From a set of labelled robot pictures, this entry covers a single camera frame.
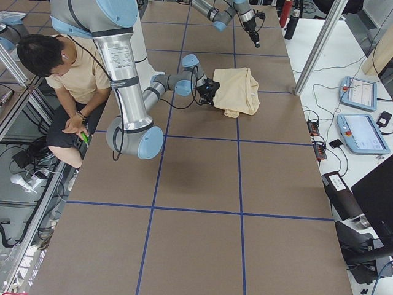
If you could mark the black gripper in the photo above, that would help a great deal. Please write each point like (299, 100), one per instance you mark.
(250, 30)
(205, 91)

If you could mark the cream printed long-sleeve shirt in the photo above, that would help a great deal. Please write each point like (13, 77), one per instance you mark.
(238, 92)

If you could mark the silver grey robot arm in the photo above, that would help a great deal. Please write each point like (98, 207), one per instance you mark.
(220, 19)
(110, 25)

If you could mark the black water bottle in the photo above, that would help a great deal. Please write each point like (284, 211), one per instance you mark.
(292, 24)

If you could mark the red water bottle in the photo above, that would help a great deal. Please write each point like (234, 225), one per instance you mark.
(286, 9)

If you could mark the upper blue teach pendant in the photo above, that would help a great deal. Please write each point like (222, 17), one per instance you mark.
(358, 93)

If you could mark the blue teach pendant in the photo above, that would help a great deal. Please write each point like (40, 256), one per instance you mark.
(361, 135)
(358, 93)

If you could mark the person with black hair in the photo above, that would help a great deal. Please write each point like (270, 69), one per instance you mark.
(73, 67)

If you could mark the lower blue teach pendant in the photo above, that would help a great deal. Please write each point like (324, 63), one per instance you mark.
(361, 135)

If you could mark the black box with label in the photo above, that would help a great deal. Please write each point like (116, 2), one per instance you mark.
(340, 196)

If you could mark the black computer monitor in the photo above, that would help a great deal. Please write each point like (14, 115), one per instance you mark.
(373, 193)

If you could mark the white power strip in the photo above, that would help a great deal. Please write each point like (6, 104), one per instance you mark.
(31, 184)

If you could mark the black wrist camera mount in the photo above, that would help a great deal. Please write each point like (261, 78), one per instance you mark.
(259, 14)

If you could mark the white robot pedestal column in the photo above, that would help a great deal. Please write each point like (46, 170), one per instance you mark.
(145, 70)

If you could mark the aluminium frame post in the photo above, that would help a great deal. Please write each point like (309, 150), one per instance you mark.
(321, 41)

